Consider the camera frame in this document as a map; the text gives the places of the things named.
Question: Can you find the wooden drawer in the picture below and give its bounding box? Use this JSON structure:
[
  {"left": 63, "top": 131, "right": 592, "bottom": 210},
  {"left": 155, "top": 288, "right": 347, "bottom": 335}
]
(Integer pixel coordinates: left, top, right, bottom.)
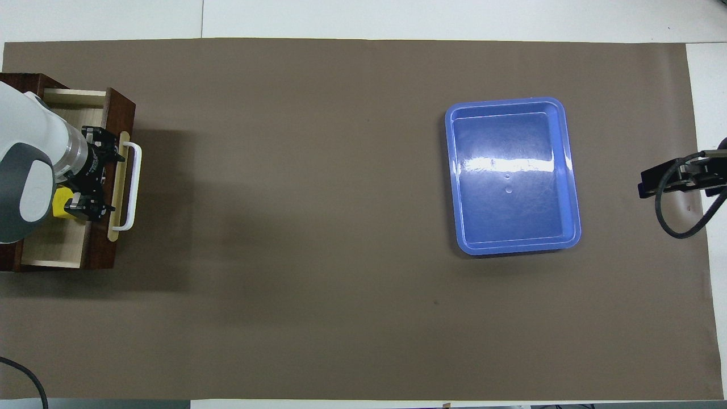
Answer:
[{"left": 22, "top": 87, "right": 137, "bottom": 269}]

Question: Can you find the yellow block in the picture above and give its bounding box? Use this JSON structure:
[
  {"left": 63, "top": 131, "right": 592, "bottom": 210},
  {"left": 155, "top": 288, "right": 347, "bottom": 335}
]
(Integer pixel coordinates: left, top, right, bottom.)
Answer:
[{"left": 53, "top": 187, "right": 74, "bottom": 218}]

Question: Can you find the blue plastic tray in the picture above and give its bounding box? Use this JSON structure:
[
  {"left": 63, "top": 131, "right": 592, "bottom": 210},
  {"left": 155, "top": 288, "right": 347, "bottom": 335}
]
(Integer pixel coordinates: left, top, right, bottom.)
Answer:
[{"left": 444, "top": 97, "right": 582, "bottom": 256}]

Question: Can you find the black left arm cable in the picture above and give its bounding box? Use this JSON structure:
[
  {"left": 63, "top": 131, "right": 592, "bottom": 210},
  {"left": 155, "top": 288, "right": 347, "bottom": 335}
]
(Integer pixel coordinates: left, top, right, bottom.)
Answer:
[{"left": 0, "top": 357, "right": 49, "bottom": 409}]

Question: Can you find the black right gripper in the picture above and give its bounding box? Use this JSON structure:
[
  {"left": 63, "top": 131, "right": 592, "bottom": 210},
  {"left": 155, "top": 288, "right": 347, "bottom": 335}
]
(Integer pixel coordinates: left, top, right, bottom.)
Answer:
[{"left": 639, "top": 136, "right": 727, "bottom": 199}]

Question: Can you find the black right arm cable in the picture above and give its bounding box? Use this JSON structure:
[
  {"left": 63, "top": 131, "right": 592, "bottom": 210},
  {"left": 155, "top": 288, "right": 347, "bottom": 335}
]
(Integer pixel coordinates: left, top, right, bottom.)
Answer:
[{"left": 655, "top": 151, "right": 727, "bottom": 239}]

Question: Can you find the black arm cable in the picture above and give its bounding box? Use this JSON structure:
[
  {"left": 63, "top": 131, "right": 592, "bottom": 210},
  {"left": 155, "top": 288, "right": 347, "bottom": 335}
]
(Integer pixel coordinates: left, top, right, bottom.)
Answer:
[
  {"left": 655, "top": 151, "right": 727, "bottom": 239},
  {"left": 0, "top": 357, "right": 49, "bottom": 409}
]

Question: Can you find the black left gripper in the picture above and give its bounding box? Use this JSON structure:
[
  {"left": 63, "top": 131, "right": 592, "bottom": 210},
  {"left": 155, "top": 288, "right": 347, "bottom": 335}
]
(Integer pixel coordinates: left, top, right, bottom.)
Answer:
[{"left": 57, "top": 126, "right": 126, "bottom": 222}]

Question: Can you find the brown table mat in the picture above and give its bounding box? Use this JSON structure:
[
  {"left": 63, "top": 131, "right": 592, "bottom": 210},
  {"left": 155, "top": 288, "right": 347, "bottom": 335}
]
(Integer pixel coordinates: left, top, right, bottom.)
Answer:
[{"left": 2, "top": 37, "right": 725, "bottom": 401}]

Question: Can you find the white drawer handle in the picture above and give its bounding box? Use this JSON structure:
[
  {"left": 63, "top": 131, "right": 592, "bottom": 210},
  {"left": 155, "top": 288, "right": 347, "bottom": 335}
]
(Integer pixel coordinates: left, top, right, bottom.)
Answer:
[{"left": 118, "top": 142, "right": 143, "bottom": 231}]

